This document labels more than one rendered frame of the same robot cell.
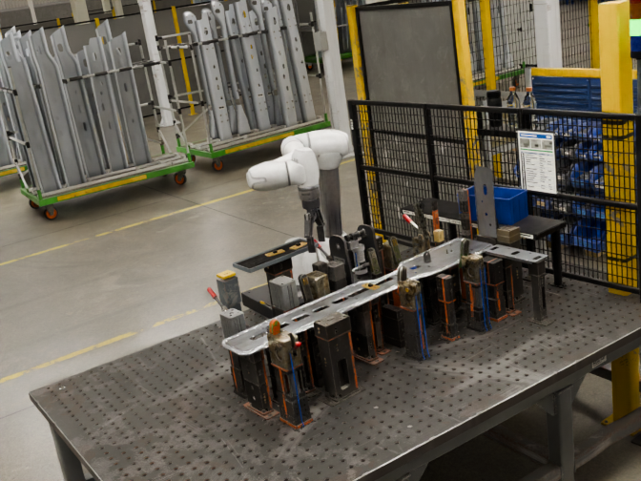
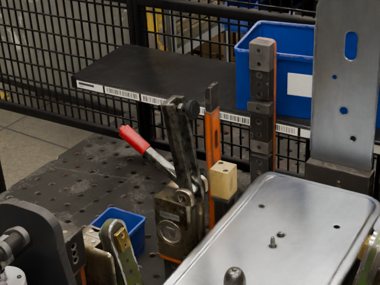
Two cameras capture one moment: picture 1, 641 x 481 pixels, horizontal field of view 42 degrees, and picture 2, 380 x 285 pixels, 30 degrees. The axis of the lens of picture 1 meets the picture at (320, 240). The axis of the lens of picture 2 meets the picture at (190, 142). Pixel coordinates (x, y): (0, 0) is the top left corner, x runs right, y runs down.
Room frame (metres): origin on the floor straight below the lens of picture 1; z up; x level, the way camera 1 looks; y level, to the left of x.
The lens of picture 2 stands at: (2.83, -0.12, 1.68)
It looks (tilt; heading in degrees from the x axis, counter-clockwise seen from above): 30 degrees down; 337
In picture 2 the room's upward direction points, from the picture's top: 3 degrees counter-clockwise
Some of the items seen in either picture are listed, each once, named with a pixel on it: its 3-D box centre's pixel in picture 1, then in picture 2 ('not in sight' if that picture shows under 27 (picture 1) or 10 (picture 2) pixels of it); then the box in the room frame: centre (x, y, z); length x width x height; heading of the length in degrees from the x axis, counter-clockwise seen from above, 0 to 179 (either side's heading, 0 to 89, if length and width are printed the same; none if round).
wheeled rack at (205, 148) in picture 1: (245, 90); not in sight; (11.43, 0.70, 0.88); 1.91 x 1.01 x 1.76; 123
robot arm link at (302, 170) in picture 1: (301, 166); not in sight; (3.35, 0.03, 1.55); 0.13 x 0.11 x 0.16; 95
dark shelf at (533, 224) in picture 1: (477, 217); (271, 98); (4.00, -0.80, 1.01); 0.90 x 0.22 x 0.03; 36
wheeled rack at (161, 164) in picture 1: (95, 126); not in sight; (10.11, 2.47, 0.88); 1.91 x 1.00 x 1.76; 118
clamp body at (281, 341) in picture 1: (290, 378); not in sight; (2.82, 0.19, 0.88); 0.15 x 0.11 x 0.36; 36
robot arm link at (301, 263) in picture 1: (298, 259); not in sight; (4.02, 0.13, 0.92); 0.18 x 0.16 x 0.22; 95
